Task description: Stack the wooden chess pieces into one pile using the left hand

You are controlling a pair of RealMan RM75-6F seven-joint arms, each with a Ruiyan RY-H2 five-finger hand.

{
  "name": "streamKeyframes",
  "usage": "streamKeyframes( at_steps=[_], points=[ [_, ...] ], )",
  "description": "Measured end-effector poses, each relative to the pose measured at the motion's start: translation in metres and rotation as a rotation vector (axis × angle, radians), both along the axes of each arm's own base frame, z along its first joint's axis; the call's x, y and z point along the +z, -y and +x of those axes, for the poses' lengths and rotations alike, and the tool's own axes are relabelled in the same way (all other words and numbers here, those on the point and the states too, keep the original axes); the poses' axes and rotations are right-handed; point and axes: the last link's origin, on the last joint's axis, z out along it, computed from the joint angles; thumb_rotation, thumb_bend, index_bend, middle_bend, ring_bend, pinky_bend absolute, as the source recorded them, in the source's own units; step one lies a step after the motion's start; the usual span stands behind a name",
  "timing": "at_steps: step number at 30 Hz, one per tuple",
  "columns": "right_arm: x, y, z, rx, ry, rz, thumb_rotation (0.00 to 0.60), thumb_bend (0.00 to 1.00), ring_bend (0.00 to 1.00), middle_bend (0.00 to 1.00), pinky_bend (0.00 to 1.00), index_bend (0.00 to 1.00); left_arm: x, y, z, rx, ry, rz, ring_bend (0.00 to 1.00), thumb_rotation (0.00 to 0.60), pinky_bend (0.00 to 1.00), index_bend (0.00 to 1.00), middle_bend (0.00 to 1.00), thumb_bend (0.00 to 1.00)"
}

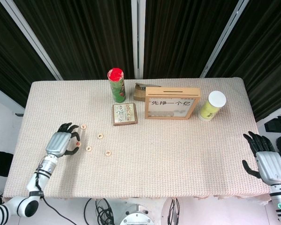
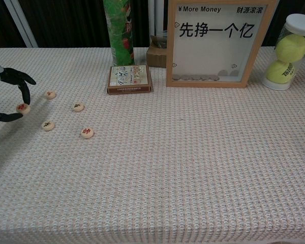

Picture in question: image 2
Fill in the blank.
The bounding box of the green chip can red lid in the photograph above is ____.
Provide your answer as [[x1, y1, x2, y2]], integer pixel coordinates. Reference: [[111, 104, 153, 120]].
[[103, 0, 136, 67]]

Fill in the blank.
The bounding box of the beige woven tablecloth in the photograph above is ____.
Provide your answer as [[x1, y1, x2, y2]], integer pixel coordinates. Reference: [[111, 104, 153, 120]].
[[0, 46, 305, 244]]

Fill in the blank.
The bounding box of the yellow tennis ball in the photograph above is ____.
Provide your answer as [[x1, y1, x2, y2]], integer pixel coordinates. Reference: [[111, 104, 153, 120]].
[[265, 60, 295, 84], [276, 35, 305, 63]]

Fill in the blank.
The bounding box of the small square patterned box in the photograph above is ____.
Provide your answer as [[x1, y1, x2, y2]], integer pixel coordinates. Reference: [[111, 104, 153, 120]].
[[106, 65, 153, 95]]

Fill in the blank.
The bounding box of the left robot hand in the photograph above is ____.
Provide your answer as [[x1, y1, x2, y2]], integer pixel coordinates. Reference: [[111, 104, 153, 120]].
[[0, 65, 37, 123]]

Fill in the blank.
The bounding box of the chess piece red shuai character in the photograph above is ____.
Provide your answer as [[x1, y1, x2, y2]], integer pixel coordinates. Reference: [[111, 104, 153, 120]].
[[80, 127, 95, 140]]

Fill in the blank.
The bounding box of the chess piece red pao character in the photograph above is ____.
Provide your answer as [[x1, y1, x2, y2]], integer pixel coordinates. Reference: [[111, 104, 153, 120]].
[[16, 103, 31, 114]]

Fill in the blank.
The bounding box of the wooden frame money box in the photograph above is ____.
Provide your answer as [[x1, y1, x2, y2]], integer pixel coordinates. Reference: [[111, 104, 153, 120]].
[[165, 0, 279, 89]]

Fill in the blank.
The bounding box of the small cardboard box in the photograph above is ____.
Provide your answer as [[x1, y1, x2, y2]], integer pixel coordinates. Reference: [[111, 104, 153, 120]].
[[145, 35, 168, 69]]

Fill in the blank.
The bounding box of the clear tennis ball tube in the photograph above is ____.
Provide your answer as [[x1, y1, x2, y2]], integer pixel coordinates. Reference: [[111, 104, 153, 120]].
[[261, 14, 305, 91]]

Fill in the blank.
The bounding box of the white frame pole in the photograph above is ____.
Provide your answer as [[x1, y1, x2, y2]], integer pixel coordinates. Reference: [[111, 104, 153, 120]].
[[147, 0, 157, 36], [4, 0, 39, 48]]

